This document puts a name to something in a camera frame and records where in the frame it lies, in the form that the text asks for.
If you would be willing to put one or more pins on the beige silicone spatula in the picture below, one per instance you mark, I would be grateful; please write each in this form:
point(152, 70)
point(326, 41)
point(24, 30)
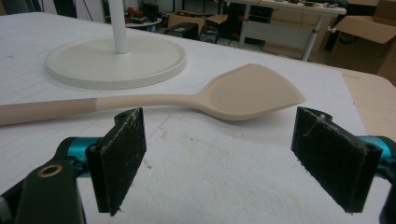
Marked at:
point(243, 93)

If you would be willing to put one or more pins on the white round stand base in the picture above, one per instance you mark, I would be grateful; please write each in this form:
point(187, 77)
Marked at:
point(115, 63)

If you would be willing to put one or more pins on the small open cardboard box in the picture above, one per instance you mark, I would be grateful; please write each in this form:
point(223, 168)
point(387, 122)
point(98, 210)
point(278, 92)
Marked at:
point(196, 21)

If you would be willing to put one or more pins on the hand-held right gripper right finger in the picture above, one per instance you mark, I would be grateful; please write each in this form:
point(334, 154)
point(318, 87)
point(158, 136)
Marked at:
point(334, 161)

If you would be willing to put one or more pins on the white-legged work table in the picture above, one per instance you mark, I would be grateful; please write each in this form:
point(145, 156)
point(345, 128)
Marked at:
point(295, 18)

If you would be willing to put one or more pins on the small round white table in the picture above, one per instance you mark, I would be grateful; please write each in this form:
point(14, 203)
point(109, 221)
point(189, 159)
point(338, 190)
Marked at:
point(144, 22)

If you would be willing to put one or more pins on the white stand pole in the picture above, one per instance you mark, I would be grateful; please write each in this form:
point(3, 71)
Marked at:
point(118, 26)

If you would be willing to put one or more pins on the red tool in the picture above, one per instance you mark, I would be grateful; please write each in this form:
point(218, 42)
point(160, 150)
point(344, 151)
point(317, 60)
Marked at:
point(134, 13)

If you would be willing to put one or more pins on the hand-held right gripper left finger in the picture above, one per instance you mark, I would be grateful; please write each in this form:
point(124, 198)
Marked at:
point(116, 161)

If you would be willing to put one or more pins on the large open cardboard box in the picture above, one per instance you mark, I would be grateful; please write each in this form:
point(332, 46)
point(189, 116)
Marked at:
point(365, 43)

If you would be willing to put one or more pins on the black equipment case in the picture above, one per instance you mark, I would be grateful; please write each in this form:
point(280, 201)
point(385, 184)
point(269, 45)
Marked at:
point(183, 31)

